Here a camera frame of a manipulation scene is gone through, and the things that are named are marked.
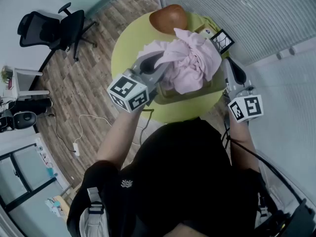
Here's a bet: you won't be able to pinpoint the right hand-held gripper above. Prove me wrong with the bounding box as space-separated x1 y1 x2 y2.
223 57 264 123

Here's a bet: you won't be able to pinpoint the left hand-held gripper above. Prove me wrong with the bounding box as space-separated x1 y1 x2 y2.
106 53 171 113

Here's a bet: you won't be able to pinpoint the pink clothes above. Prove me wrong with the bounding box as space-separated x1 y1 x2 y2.
136 28 223 95

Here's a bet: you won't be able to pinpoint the clear plastic container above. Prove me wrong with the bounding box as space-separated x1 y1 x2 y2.
157 39 228 105

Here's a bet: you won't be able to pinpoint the person's left forearm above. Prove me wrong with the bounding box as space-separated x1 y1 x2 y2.
97 107 145 166

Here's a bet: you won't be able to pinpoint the person's right forearm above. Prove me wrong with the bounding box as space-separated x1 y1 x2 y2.
228 118 260 174

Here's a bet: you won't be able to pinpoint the yellow-green round tablecloth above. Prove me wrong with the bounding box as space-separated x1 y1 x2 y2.
111 10 228 124

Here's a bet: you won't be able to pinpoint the brown wooden bowl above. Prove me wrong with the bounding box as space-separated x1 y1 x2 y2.
149 4 188 36

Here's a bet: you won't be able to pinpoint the white venetian blinds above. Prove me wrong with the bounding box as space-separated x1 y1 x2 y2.
158 0 316 66

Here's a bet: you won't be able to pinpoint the black office chair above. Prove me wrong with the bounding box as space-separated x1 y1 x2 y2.
17 1 99 63

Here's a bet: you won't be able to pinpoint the person's torso in black shirt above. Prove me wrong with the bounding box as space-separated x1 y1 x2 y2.
66 117 264 237

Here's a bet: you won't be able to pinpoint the small white table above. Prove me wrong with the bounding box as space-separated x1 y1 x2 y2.
13 67 50 101

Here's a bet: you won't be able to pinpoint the black grey round hanging device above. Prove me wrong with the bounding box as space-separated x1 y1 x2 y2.
12 111 38 130

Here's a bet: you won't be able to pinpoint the row of small colourful bottles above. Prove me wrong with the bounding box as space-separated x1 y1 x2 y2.
36 137 60 180

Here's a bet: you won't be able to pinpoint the small green potted plant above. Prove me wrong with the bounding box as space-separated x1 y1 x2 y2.
0 66 13 84

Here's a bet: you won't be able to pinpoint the light wooden side table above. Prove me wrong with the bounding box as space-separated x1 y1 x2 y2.
51 184 82 222

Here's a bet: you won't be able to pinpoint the black-framed window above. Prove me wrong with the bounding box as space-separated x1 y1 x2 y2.
0 143 58 209

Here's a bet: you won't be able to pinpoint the black picture frame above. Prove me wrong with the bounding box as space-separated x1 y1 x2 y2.
209 29 236 55

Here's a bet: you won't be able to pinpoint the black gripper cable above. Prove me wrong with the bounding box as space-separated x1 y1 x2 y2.
222 115 306 207
139 108 156 145

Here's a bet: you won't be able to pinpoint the long white floor cable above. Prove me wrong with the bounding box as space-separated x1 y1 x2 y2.
78 114 149 145

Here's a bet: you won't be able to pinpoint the thin black floor cable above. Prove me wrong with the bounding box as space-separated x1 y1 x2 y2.
50 107 77 154

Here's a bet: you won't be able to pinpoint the white grey shoulder strap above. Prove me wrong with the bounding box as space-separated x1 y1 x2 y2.
79 186 110 237

